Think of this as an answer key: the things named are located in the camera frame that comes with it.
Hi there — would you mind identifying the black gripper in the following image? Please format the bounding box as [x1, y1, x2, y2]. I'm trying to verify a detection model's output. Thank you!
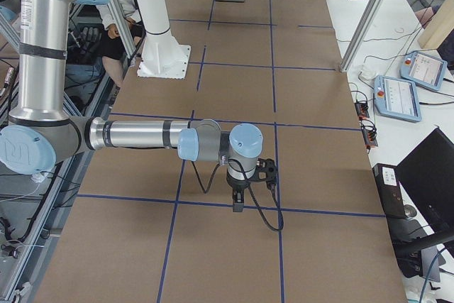
[226, 175, 253, 212]

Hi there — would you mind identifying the black laptop on desk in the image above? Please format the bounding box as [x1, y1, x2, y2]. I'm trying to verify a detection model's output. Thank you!
[372, 128, 453, 282]

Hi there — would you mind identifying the near blue teach pendant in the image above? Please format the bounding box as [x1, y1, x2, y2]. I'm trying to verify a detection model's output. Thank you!
[374, 75, 422, 122]

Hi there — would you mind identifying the blue teach pendant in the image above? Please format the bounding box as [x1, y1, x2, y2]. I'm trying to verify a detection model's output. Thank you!
[400, 51, 448, 92]
[374, 75, 422, 122]

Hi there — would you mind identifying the person in white jacket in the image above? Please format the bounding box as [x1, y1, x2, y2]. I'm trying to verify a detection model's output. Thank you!
[97, 0, 143, 87]

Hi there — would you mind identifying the far blue teach pendant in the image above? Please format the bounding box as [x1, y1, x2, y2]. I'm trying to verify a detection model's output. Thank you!
[400, 51, 448, 92]

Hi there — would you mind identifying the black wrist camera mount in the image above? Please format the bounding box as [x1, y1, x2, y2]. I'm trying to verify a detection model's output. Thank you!
[250, 158, 278, 192]

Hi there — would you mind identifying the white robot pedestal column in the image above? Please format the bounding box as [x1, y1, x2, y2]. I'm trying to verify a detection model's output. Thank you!
[137, 0, 191, 79]

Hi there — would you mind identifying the grey aluminium frame post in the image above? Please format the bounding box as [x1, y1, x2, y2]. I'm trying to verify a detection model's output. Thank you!
[339, 0, 384, 72]

